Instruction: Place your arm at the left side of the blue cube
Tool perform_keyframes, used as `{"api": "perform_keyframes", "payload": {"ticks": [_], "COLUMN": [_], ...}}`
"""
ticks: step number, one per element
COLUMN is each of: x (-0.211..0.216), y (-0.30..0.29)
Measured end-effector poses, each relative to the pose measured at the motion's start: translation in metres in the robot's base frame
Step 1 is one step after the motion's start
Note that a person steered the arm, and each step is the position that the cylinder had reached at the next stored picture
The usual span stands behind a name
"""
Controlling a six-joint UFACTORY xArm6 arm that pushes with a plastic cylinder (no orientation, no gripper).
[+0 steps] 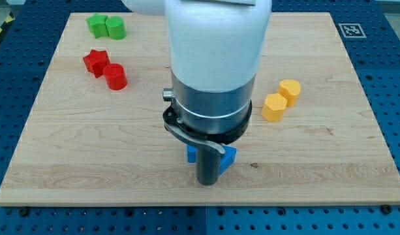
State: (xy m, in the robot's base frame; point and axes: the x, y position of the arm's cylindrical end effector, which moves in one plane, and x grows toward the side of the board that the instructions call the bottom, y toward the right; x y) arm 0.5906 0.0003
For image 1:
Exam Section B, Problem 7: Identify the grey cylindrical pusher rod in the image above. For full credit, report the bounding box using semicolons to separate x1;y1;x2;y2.
196;144;222;185

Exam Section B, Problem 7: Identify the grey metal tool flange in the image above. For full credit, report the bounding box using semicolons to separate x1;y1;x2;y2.
162;74;254;154

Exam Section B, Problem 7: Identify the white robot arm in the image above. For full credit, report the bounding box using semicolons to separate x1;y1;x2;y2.
124;0;272;185

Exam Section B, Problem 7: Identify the blue cube block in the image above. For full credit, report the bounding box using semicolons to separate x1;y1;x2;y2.
187;145;197;163

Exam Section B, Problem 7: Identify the blue triangular block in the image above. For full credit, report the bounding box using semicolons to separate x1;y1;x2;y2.
219;146;237;175

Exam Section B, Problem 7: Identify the yellow hexagon block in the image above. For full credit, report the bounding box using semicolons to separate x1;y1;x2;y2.
261;93;287;122

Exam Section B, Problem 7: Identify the yellow heart block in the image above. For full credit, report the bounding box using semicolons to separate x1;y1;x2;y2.
278;79;301;107

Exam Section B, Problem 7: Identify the red cylinder block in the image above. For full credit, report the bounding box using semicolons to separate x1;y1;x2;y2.
103;63;128;90

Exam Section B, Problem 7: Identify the wooden board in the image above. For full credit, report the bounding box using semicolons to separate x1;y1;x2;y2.
0;12;400;207

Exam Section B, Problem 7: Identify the red star block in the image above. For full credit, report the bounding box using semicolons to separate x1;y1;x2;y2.
83;49;110;78

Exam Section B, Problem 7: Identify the green cylinder block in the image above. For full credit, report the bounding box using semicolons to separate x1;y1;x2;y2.
106;16;127;40

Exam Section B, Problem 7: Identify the green star block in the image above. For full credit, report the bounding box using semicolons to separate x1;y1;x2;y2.
86;13;109;39

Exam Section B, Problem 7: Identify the fiducial marker tag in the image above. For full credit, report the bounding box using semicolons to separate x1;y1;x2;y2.
339;23;366;39

